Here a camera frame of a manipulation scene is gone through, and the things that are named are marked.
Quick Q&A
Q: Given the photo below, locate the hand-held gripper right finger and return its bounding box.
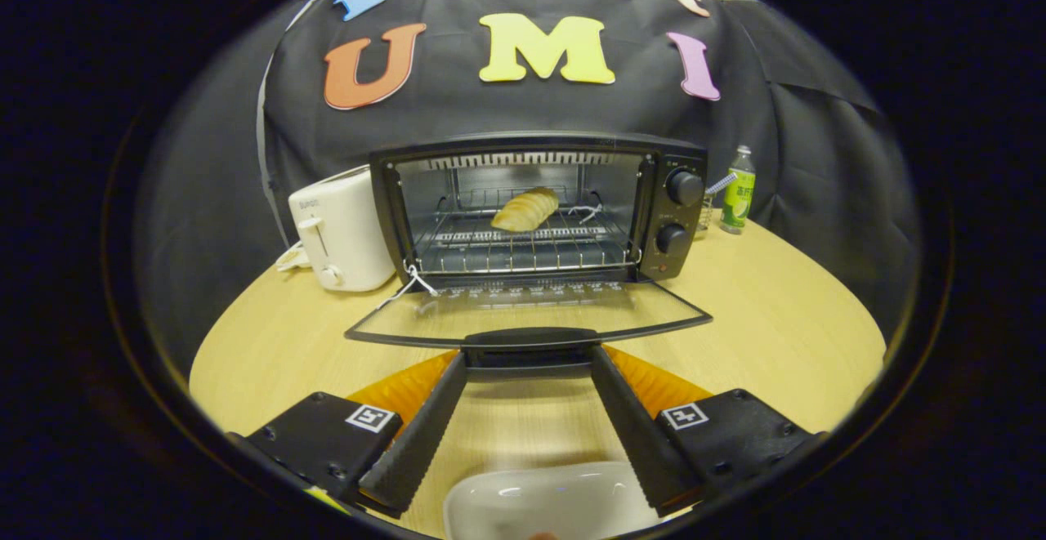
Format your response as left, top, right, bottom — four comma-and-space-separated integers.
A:
590, 346, 826, 518

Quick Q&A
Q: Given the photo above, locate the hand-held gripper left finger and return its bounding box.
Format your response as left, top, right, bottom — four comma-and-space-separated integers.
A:
244, 350, 469, 519

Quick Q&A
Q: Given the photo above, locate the black toaster oven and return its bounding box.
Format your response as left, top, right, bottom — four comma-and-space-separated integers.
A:
345, 132, 713, 373

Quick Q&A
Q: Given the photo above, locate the yellow ridged bread roll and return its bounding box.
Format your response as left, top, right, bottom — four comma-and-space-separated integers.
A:
490, 187, 561, 233

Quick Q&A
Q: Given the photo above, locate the white bread toaster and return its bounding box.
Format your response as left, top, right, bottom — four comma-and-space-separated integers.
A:
288, 166, 397, 292

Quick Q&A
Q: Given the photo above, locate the white rectangular plate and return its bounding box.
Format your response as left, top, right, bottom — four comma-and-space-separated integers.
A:
443, 462, 663, 540

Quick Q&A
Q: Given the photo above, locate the green drink bottle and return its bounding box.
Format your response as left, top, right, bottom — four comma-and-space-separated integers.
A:
719, 145, 757, 235

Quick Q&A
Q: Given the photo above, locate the white cable tie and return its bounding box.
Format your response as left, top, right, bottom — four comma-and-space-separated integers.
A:
380, 262, 440, 309

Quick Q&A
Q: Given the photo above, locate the metal wire basket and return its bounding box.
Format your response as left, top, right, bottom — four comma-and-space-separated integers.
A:
695, 189, 724, 234

